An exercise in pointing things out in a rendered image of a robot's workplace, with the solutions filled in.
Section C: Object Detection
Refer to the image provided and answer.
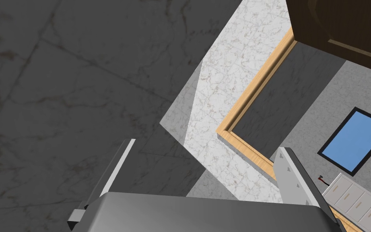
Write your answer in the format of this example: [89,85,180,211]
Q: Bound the white drawer cabinet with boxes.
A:
[322,173,371,227]

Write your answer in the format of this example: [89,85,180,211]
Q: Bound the dark brown door leaf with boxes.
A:
[285,0,371,77]

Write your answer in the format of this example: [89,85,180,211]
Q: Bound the black framed window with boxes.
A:
[317,107,371,177]

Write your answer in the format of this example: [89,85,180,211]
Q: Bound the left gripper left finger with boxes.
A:
[85,138,136,210]

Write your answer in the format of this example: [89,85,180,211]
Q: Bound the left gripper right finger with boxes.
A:
[273,147,340,220]

